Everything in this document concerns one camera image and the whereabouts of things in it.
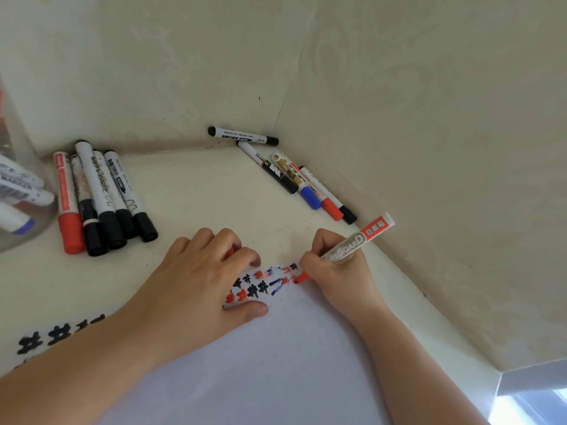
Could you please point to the short white black-cap marker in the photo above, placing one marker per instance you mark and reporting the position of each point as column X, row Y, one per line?
column 243, row 136

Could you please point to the person's right forearm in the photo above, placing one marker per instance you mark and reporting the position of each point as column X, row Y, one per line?
column 421, row 380

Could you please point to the long white black-cap marker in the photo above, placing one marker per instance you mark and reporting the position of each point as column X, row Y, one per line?
column 122, row 181
column 95, row 177
column 319, row 183

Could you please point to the transparent plastic jar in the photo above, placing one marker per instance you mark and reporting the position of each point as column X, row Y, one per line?
column 31, row 234

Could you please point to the red cap red label marker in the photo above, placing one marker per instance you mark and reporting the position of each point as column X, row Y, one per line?
column 376, row 227

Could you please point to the black cap bold print marker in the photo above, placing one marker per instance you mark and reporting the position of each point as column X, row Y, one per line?
column 254, row 157

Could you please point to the white marker chunky black cap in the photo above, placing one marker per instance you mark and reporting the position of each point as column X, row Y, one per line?
column 26, row 192
column 126, row 225

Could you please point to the person's left hand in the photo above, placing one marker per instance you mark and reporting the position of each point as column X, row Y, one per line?
column 186, row 296

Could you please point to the white paper sheet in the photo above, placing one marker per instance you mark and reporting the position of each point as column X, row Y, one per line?
column 266, row 371

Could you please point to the worn white black-ended marker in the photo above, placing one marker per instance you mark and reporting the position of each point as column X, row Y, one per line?
column 95, row 243

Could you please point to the person's right hand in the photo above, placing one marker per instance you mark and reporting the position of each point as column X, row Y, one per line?
column 350, row 287

